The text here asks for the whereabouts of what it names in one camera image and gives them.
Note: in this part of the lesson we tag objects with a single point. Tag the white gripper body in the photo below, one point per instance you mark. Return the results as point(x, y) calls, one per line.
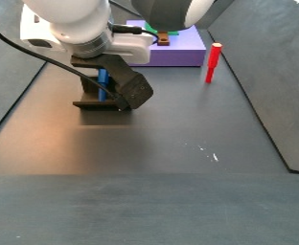
point(79, 28)

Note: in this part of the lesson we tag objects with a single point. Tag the blue stepped peg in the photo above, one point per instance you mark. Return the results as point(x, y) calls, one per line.
point(103, 82)

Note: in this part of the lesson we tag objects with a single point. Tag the green block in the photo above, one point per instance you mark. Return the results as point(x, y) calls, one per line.
point(148, 28)

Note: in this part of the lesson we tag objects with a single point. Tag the purple base block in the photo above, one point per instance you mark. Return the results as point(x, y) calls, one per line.
point(184, 52)

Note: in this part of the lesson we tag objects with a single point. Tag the red stepped peg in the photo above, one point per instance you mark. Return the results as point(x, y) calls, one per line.
point(212, 60)

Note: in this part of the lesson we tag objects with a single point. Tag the black angle bracket fixture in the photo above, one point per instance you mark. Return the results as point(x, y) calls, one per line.
point(89, 102)

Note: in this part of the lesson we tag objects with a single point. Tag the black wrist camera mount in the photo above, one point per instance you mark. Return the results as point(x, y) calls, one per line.
point(132, 85)

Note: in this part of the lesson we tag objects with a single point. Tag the brown L-shaped bracket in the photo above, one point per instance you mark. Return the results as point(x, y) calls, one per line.
point(163, 39)

